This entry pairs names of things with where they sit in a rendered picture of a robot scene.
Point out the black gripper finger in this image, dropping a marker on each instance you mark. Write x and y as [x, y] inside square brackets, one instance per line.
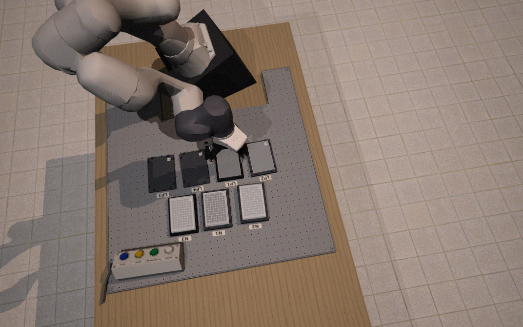
[242, 151]
[211, 155]

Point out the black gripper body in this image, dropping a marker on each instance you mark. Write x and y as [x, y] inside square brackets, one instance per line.
[218, 146]

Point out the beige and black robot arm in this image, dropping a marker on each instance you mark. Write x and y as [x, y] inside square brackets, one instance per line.
[71, 39]

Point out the grey button panel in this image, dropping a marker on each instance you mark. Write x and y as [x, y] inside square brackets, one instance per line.
[146, 262]

